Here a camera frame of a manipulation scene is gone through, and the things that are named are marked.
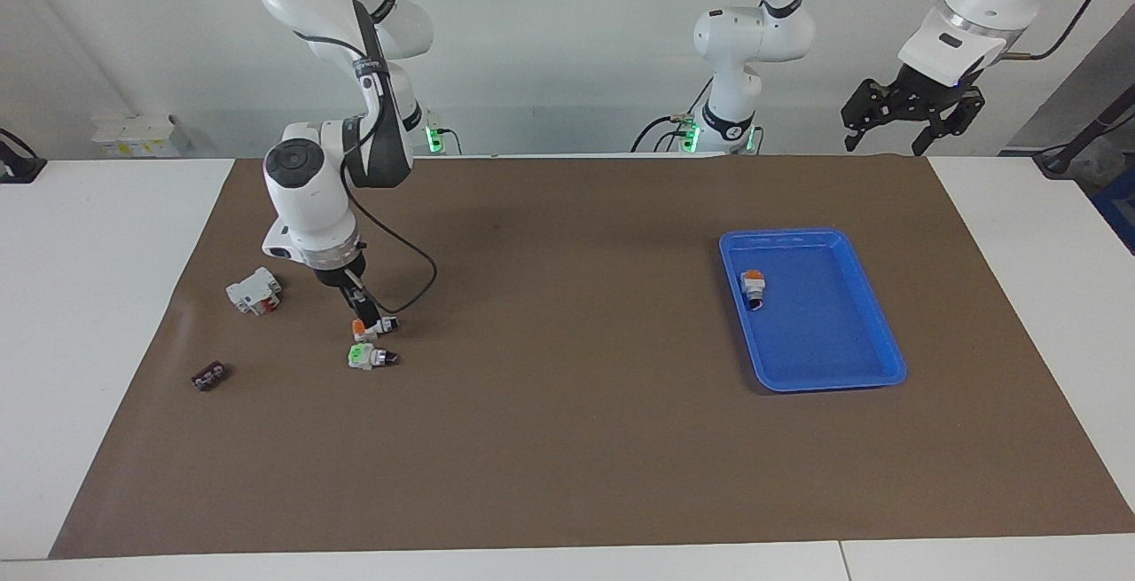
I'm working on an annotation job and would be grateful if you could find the white cardboard box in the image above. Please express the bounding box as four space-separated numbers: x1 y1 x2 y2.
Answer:
91 114 192 158

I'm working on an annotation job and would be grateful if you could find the blue plastic tray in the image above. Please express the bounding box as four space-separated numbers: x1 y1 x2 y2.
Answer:
718 227 908 394

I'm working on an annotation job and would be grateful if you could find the black base cable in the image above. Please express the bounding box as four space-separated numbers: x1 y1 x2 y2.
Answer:
631 77 715 154

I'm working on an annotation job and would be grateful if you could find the black stand pole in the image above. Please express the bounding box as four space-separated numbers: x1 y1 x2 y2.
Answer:
1033 84 1135 178

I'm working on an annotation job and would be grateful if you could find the brown table mat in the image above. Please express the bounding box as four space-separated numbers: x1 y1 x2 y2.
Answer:
49 153 1135 560

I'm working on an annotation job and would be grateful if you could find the black clamp mount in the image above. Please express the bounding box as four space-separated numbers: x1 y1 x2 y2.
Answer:
0 127 47 185

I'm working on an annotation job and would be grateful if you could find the white circuit breaker red lever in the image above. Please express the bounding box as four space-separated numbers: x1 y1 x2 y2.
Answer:
225 267 283 317

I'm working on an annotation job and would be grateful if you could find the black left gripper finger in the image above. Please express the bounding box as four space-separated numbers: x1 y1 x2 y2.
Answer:
842 78 898 153
912 87 987 158

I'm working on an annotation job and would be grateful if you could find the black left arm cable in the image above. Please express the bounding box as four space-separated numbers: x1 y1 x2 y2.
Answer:
1006 0 1135 63

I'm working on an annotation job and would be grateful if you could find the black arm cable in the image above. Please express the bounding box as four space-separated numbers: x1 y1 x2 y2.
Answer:
293 27 438 316
1006 0 1135 63

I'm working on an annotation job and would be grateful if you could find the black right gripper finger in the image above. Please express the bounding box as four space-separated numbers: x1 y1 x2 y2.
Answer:
340 285 377 328
353 281 384 326

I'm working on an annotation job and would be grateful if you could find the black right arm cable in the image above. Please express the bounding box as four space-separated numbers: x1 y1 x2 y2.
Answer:
293 27 438 316

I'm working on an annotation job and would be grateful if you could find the blue crate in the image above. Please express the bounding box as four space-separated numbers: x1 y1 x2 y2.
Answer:
1091 164 1135 255

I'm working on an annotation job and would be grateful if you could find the green push button switch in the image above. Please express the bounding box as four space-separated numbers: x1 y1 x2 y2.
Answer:
348 343 400 372

